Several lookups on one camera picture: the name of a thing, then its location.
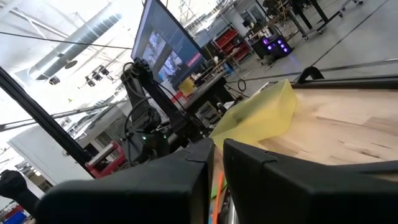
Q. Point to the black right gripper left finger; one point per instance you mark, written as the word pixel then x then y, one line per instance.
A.
pixel 124 199

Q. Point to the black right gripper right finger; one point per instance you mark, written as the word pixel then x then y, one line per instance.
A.
pixel 295 196

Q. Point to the orange silicone spatula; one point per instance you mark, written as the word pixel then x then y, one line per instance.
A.
pixel 219 199

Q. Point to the green silicone spatula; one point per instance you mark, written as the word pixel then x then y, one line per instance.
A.
pixel 214 190

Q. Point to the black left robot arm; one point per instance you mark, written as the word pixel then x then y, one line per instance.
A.
pixel 146 93

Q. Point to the red plastic crate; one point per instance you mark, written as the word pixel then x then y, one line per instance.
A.
pixel 105 161

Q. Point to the yellow background box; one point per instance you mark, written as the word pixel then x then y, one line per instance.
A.
pixel 186 86

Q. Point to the grey desk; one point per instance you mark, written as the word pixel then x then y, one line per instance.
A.
pixel 205 90

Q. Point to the yellow plastic bin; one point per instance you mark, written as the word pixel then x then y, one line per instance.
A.
pixel 258 118

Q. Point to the computer monitor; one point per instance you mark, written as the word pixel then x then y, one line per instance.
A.
pixel 168 40

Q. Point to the black rounded knob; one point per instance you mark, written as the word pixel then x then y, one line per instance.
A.
pixel 14 186

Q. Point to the red shelving rack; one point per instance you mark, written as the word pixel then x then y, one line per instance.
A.
pixel 231 45

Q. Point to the computer tower with purple lights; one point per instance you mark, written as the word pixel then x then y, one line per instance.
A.
pixel 275 46

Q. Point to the silver ceiling duct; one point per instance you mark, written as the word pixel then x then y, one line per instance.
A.
pixel 74 40

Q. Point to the black aluminium table frame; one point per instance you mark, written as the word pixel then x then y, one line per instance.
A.
pixel 357 82

